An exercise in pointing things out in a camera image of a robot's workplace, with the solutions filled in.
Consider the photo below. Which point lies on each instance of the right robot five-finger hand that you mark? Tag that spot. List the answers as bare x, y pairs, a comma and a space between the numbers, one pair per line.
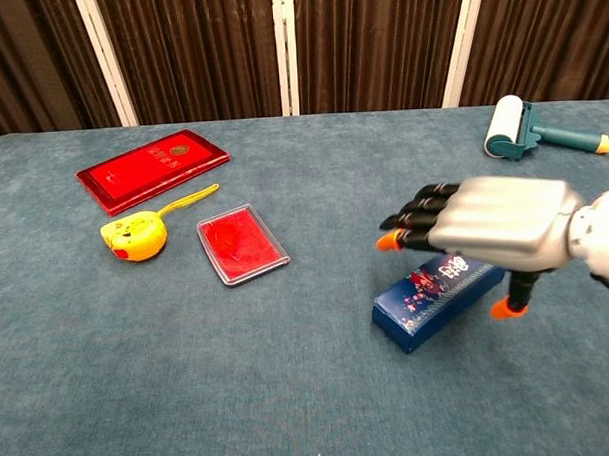
504, 221

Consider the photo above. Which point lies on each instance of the white blue-edged box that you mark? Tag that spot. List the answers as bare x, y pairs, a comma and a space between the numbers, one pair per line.
427, 309

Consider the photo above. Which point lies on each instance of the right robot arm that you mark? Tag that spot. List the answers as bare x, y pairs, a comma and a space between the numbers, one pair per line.
605, 232

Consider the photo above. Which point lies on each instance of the red ink pad clear case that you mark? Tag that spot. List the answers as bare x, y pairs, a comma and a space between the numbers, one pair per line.
242, 242

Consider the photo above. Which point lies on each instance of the teal lint roller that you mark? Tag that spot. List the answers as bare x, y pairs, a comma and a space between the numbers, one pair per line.
503, 123

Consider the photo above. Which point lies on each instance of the dark curtain screen panel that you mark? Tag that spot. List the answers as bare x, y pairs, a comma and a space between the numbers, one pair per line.
548, 39
193, 52
28, 57
373, 45

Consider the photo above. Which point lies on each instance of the blue velvet table cloth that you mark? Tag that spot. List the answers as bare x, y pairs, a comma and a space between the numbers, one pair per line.
189, 367

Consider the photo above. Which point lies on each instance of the red certificate booklet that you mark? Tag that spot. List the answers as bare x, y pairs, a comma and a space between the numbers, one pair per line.
147, 168

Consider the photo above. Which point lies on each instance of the yellow tape measure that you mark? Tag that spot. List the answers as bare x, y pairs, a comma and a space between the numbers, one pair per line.
135, 239

